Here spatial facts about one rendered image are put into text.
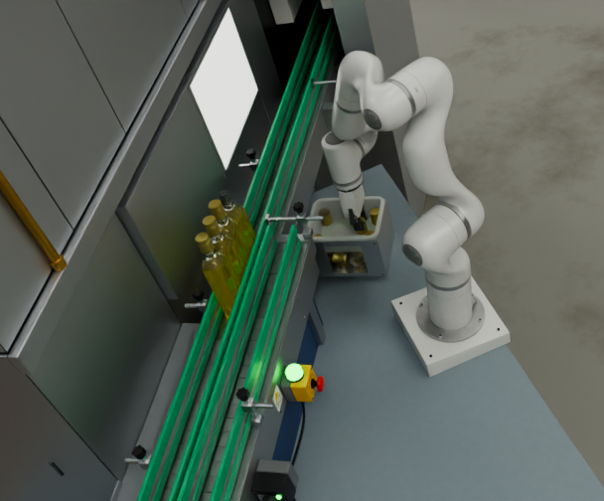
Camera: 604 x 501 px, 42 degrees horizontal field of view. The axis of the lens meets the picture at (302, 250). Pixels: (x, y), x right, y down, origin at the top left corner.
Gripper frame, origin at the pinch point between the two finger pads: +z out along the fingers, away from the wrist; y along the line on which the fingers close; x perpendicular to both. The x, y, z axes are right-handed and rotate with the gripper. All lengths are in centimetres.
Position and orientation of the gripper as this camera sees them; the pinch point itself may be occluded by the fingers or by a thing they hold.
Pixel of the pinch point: (360, 220)
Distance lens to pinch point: 234.8
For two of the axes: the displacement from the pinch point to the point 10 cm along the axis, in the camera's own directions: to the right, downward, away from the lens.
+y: -2.2, 7.4, -6.4
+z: 2.5, 6.8, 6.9
